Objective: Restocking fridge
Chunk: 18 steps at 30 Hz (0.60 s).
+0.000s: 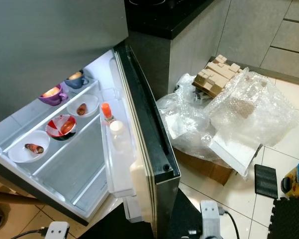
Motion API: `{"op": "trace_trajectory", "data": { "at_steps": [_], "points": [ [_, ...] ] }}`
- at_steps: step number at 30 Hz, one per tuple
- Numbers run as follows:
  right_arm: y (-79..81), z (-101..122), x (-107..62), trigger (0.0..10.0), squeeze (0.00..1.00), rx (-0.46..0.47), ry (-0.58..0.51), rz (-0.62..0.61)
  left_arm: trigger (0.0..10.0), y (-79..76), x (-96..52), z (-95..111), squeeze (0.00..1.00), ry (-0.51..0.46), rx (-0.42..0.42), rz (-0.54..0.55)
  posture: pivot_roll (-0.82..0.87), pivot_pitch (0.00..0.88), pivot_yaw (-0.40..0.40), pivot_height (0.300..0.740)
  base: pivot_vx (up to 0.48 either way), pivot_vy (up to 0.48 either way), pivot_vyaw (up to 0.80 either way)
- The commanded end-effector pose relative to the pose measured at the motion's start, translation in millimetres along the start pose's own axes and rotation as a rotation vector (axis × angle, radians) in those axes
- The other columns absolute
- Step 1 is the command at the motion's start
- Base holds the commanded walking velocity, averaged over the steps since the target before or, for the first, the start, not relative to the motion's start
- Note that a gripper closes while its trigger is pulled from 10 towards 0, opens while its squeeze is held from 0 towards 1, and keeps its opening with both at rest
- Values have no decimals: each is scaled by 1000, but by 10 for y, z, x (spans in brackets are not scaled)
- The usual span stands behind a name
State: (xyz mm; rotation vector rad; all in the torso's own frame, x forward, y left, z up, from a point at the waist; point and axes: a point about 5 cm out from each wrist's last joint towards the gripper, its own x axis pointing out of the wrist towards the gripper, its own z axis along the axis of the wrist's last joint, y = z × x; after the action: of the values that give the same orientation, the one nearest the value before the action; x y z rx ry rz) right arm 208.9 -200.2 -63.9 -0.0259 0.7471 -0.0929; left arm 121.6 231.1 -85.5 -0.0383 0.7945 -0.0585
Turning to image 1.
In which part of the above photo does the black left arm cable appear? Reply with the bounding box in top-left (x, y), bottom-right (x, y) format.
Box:
top-left (12, 227), bottom-right (49, 239)

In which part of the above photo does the red white bowl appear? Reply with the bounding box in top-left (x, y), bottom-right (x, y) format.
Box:
top-left (46, 115), bottom-right (78, 140)

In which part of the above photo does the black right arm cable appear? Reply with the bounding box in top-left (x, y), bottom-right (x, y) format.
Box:
top-left (219, 209), bottom-right (240, 239)

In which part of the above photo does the purple cup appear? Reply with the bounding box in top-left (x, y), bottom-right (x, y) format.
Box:
top-left (39, 85), bottom-right (69, 106)

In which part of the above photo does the black floor mat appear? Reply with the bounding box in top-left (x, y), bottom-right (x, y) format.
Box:
top-left (80, 197), bottom-right (204, 239)

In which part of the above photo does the black kitchen countertop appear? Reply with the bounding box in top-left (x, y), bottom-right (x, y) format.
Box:
top-left (124, 0), bottom-right (214, 40)

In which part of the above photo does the tapered wooden table leg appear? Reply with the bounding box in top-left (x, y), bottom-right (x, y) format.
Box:
top-left (0, 192), bottom-right (50, 205)

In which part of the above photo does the white foam board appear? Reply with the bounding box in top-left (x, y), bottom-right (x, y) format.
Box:
top-left (208, 130), bottom-right (263, 177)

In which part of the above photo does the black foot pedal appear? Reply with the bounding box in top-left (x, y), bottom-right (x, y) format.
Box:
top-left (254, 163), bottom-right (279, 200)

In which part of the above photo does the white bowl with food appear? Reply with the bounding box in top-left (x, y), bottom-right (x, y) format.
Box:
top-left (8, 130), bottom-right (51, 164)
top-left (67, 95), bottom-right (100, 119)

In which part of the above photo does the brown moulded cardboard packaging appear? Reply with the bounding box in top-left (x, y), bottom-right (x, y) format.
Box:
top-left (192, 54), bottom-right (244, 99)

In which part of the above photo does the stainless freezer door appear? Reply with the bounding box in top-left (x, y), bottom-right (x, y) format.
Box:
top-left (0, 0), bottom-right (129, 127)

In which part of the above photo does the yellow lidded blue container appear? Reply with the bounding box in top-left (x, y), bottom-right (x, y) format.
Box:
top-left (281, 154), bottom-right (299, 200)

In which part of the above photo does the bubble wrap sheet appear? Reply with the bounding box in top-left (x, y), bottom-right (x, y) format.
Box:
top-left (209, 67), bottom-right (299, 147)

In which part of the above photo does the brown cardboard box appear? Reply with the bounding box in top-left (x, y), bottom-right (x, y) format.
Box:
top-left (174, 148), bottom-right (235, 186)

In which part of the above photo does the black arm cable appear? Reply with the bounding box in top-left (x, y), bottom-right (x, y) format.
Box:
top-left (12, 227), bottom-right (49, 239)
top-left (219, 209), bottom-right (240, 239)

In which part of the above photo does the blue cup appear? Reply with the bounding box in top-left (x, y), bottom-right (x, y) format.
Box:
top-left (65, 71), bottom-right (89, 90)

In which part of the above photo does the black foam puzzle mat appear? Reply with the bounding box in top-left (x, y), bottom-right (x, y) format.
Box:
top-left (267, 197), bottom-right (299, 239)

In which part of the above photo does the clear door shelf bin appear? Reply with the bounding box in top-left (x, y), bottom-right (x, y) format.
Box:
top-left (123, 194), bottom-right (152, 224)
top-left (100, 87), bottom-right (137, 199)

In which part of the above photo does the small bottle orange cap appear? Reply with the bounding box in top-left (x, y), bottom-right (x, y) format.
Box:
top-left (100, 102), bottom-right (113, 125)

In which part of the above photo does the clear bottle white cap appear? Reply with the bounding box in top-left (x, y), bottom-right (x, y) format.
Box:
top-left (109, 120), bottom-right (127, 152)

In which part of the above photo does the grey kitchen cabinet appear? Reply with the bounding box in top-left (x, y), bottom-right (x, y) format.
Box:
top-left (169, 0), bottom-right (299, 88)

